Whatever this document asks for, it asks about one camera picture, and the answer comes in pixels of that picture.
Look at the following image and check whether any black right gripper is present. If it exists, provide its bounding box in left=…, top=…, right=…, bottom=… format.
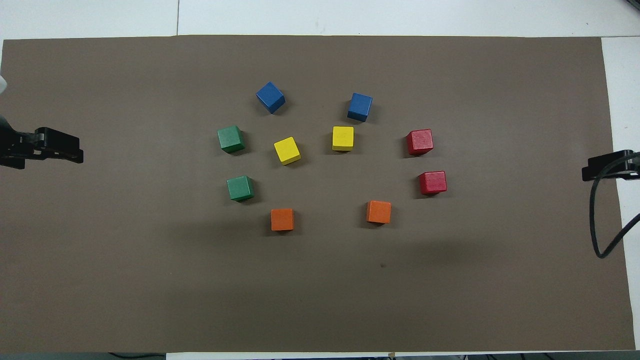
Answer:
left=582, top=150, right=640, bottom=182

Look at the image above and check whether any yellow wooden cube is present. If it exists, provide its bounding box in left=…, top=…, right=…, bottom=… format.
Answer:
left=332, top=126, right=355, bottom=152
left=273, top=136, right=302, bottom=166

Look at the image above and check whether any blue wooden cube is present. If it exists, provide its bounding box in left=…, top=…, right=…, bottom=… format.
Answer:
left=256, top=81, right=286, bottom=115
left=347, top=92, right=374, bottom=123

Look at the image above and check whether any red wooden cube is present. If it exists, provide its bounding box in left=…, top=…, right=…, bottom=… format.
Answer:
left=418, top=170, right=448, bottom=196
left=406, top=128, right=434, bottom=157

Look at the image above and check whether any brown paper table mat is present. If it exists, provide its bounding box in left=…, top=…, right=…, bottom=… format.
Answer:
left=0, top=35, right=636, bottom=353

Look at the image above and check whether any orange wooden cube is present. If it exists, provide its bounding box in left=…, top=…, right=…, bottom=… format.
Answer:
left=366, top=200, right=392, bottom=225
left=270, top=208, right=295, bottom=232

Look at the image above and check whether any green wooden cube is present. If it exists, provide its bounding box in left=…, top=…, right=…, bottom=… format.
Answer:
left=226, top=175, right=255, bottom=203
left=217, top=125, right=246, bottom=154

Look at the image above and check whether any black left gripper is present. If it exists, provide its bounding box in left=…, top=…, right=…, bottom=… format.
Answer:
left=0, top=115, right=84, bottom=170

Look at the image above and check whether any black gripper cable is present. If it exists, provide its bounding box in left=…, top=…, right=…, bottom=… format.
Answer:
left=589, top=152, right=640, bottom=259

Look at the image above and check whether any thin black floor cable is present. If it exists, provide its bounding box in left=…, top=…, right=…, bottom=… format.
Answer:
left=107, top=352, right=167, bottom=360

